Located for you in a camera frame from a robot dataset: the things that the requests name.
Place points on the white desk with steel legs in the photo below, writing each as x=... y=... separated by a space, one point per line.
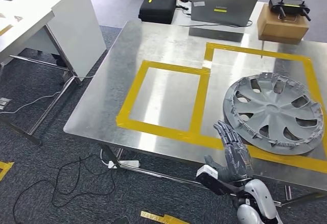
x=71 y=29

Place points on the closed yellow floor tape square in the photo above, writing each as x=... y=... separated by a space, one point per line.
x=4 y=168

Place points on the large yellow tape rectangle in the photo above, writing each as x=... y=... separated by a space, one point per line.
x=255 y=52

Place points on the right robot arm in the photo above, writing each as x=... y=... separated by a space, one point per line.
x=260 y=195

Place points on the small yellow tape rectangle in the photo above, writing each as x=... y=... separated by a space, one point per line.
x=130 y=100

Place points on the open yellow floor tape square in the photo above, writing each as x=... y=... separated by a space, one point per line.
x=158 y=218

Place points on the black device with antennas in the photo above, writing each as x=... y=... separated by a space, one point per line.
x=288 y=5

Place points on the white power strip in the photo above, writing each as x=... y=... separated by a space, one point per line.
x=128 y=164

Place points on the grey laptop with yellow sticker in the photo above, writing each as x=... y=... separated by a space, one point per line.
x=224 y=2

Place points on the black case with yellow label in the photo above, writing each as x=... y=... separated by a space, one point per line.
x=158 y=11

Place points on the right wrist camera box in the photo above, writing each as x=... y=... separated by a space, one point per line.
x=207 y=172

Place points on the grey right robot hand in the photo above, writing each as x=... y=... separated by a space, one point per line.
x=237 y=163

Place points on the grey floor socket plate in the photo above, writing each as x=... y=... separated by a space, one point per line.
x=4 y=102

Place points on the white laptop desk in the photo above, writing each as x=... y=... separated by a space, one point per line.
x=183 y=18

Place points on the steel workbench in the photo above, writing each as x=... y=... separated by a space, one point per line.
x=102 y=107

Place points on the grey plastic wheel hubcap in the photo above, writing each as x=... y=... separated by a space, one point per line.
x=273 y=109

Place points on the brown cardboard box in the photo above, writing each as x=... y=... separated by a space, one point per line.
x=281 y=29

